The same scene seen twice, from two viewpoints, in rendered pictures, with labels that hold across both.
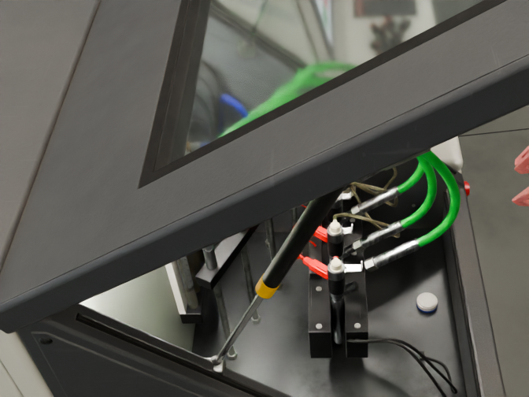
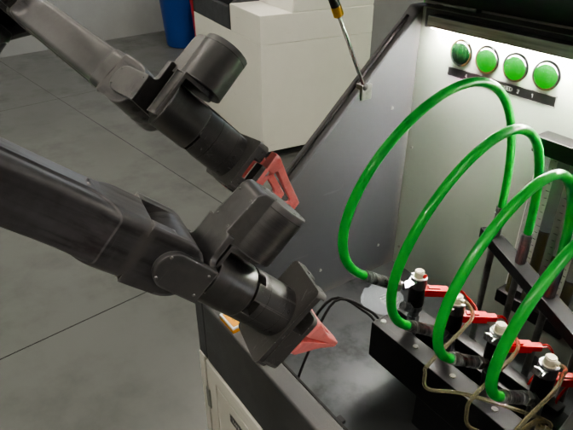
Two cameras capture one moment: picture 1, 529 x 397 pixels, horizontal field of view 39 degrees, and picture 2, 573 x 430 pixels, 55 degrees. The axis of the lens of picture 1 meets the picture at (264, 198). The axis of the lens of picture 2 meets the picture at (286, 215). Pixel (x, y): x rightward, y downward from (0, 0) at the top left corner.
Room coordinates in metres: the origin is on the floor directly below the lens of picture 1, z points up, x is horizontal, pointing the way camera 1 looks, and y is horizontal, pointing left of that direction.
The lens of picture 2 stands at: (1.14, -0.77, 1.65)
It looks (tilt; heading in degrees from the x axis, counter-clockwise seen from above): 31 degrees down; 137
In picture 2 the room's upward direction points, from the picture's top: straight up
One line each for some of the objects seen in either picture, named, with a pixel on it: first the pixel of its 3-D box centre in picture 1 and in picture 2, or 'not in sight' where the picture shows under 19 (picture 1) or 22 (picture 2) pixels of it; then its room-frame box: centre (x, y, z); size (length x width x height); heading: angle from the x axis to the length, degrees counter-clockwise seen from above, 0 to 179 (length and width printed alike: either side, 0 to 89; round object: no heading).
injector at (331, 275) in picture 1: (343, 306); (407, 326); (0.75, -0.11, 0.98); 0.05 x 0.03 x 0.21; 82
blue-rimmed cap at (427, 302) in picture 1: (427, 302); not in sight; (0.84, -0.28, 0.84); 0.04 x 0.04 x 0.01
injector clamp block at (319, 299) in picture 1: (337, 278); (458, 398); (0.87, -0.12, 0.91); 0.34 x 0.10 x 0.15; 172
